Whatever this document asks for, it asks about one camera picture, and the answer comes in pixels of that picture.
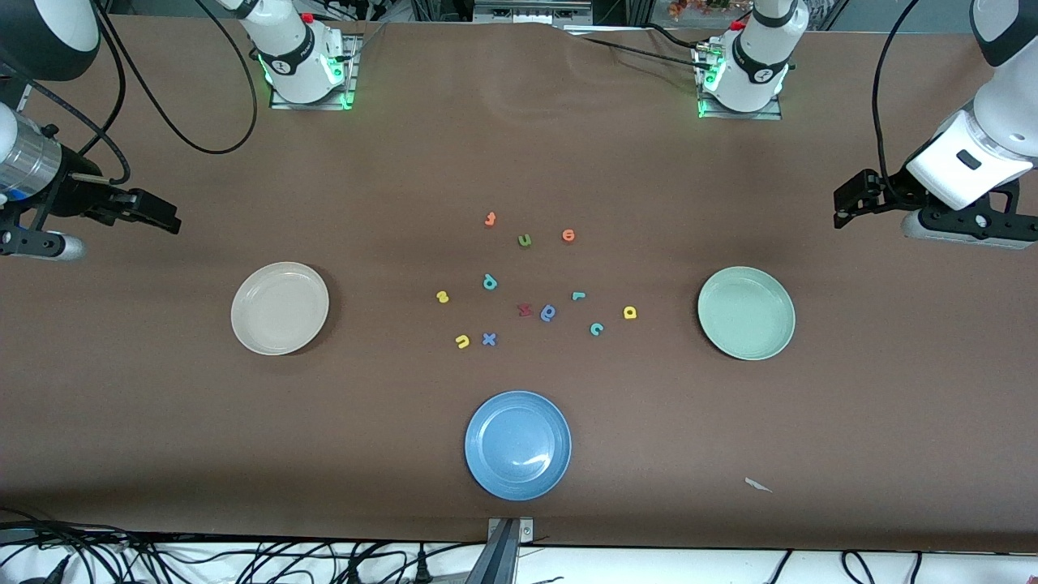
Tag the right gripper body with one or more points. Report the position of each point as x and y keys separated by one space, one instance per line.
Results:
x=75 y=192

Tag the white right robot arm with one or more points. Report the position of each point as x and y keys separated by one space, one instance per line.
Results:
x=292 y=57

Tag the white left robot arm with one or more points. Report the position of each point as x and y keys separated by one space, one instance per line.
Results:
x=762 y=65

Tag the beige plate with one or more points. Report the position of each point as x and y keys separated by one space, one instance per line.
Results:
x=280 y=308

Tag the green plate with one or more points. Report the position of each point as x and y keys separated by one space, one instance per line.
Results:
x=746 y=313

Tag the orange flowers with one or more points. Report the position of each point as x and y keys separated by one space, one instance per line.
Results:
x=697 y=6

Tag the white paper scrap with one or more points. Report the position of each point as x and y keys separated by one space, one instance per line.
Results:
x=758 y=485

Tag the blue letter p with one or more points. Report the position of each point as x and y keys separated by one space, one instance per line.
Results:
x=548 y=312

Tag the blue plate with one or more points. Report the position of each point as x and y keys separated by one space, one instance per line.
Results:
x=517 y=445

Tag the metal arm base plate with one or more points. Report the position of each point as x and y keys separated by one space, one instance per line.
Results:
x=345 y=89
x=770 y=112

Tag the aluminium frame profile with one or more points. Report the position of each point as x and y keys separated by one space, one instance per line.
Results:
x=531 y=10

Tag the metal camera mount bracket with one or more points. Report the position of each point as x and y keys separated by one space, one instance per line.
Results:
x=504 y=551

